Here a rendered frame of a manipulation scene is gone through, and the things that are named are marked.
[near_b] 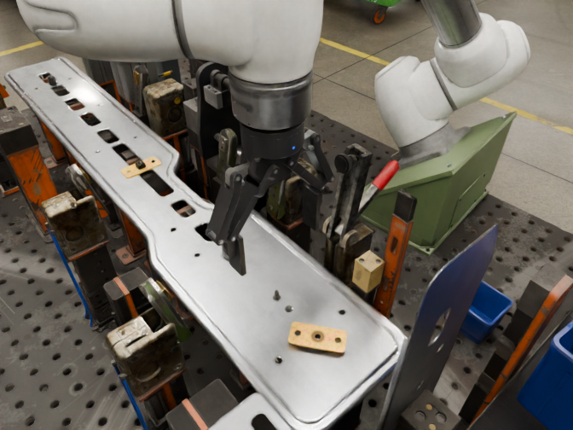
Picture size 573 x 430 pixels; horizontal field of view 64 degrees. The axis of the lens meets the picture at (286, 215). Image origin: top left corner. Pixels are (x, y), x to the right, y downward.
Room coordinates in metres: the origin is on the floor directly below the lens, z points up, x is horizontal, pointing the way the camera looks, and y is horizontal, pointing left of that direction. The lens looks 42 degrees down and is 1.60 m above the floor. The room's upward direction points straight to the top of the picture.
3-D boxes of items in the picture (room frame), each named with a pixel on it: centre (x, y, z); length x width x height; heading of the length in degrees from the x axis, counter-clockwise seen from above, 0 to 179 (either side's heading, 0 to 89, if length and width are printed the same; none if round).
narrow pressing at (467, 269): (0.26, -0.15, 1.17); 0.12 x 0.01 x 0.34; 130
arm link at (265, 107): (0.47, 0.02, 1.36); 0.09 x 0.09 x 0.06
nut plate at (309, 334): (0.39, -0.05, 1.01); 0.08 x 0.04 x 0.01; 78
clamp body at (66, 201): (0.66, 0.41, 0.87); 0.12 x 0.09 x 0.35; 130
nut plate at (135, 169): (0.82, 0.32, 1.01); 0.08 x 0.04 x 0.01; 131
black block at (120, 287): (0.50, 0.27, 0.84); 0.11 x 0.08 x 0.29; 130
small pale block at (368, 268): (0.49, -0.13, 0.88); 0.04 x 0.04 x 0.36; 40
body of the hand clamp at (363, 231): (0.57, -0.11, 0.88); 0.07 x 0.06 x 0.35; 130
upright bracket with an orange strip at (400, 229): (0.49, -0.17, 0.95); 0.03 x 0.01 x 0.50; 40
